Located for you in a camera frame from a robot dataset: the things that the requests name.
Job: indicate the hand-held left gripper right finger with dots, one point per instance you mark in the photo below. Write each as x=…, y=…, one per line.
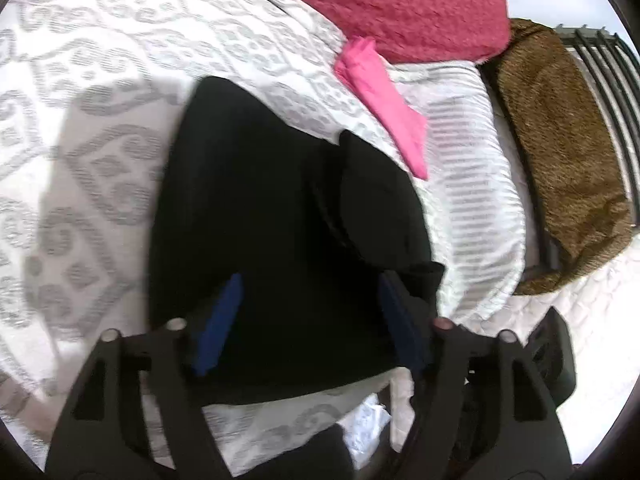
x=405, y=325

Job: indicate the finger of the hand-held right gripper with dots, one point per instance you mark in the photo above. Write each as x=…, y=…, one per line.
x=560, y=360

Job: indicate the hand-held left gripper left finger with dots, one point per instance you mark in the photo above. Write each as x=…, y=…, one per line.
x=220, y=330

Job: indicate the black pants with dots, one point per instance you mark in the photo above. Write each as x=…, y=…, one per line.
x=280, y=210

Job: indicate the white quilted mattress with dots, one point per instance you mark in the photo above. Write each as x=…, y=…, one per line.
x=600, y=320

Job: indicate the white crumpled cloth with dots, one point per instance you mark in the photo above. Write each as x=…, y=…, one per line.
x=367, y=425

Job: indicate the white striped pillow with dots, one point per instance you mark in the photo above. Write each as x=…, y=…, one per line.
x=470, y=200

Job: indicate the brown fuzzy blanket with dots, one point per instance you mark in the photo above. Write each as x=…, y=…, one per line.
x=560, y=160

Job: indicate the pink cloth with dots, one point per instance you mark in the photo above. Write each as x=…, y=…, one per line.
x=390, y=105

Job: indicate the white grey patterned bedspread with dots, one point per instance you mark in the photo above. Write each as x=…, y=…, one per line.
x=100, y=110

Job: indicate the red fuzzy blanket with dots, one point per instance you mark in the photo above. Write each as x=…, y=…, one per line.
x=400, y=5

